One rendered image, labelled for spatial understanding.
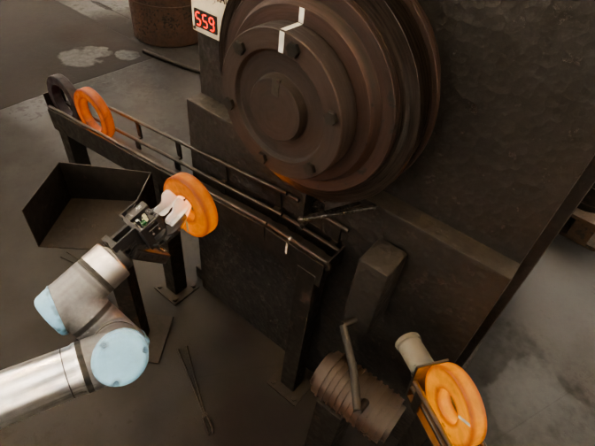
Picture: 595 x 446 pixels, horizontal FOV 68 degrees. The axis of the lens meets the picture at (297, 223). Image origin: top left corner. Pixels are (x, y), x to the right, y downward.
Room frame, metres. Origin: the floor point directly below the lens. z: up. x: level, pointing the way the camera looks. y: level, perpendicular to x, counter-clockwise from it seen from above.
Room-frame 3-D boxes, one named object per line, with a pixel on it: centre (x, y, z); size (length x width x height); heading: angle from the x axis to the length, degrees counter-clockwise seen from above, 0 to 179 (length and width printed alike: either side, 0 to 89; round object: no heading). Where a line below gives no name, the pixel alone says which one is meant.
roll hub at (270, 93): (0.73, 0.05, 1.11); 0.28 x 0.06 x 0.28; 56
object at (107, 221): (0.86, 0.56, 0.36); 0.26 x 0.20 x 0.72; 91
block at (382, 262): (0.69, -0.20, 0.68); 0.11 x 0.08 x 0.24; 146
